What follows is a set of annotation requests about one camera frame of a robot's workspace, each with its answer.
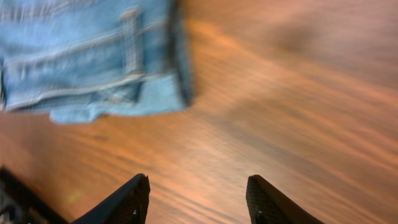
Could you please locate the blue denim jeans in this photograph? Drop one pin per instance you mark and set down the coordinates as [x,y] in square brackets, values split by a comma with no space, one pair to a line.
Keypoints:
[77,60]

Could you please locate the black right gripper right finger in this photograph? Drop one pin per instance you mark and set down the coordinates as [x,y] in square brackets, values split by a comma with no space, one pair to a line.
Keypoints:
[268,205]

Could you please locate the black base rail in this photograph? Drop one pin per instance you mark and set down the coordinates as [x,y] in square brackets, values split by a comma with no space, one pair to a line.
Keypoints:
[19,205]

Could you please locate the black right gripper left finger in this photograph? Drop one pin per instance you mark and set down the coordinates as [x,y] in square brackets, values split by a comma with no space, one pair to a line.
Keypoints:
[127,205]

